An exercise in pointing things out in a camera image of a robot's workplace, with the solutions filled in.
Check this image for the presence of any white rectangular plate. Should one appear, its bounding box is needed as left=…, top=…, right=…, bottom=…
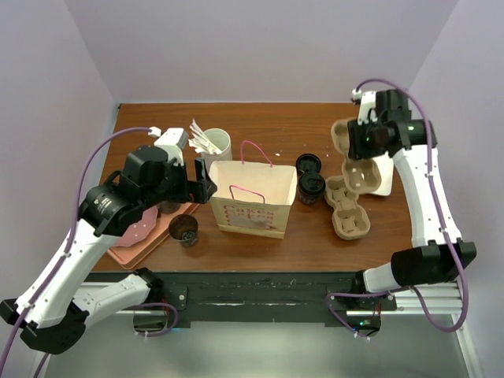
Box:
left=372, top=154, right=394, bottom=197

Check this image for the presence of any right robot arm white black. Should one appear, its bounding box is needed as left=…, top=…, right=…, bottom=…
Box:
left=347, top=89, right=476, bottom=309

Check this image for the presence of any salmon pink plastic tray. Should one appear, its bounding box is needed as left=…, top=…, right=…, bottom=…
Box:
left=107, top=203, right=198, bottom=270

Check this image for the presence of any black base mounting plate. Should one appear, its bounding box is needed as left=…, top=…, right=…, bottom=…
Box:
left=125, top=271, right=395, bottom=330

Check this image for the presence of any white cylindrical holder cup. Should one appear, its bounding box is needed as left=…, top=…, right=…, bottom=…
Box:
left=202, top=128, right=233, bottom=169

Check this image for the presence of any brown pulp cup carrier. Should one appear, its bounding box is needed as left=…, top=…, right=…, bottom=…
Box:
left=324, top=176, right=371, bottom=240
left=330, top=118, right=382, bottom=195

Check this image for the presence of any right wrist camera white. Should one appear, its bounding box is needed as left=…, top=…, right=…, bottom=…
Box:
left=351, top=89, right=378, bottom=125

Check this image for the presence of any dark translucent plastic cup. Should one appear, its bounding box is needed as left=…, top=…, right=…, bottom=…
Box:
left=168, top=214, right=198, bottom=247

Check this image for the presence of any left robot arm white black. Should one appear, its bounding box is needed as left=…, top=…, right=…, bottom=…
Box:
left=1, top=146, right=217, bottom=354

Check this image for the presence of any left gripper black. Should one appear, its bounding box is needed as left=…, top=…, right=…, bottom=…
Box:
left=142, top=156, right=217, bottom=209

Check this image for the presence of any black cup lid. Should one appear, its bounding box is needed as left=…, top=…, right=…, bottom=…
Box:
left=295, top=154, right=322, bottom=175
left=298, top=172, right=326, bottom=196

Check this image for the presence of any pink dotted plate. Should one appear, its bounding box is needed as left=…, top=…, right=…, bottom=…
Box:
left=115, top=206, right=158, bottom=247

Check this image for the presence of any paper bag with pink handles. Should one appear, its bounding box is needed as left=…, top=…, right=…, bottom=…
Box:
left=209, top=140, right=298, bottom=239

